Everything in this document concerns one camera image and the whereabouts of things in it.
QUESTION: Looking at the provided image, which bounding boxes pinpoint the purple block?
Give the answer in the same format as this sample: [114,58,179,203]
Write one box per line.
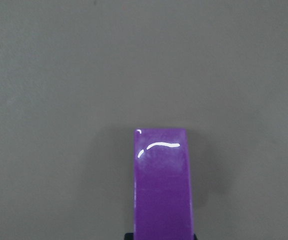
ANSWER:
[133,128,194,240]

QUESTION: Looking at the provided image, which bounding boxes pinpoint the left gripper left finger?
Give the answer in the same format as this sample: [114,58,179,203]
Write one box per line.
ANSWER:
[124,232,134,240]

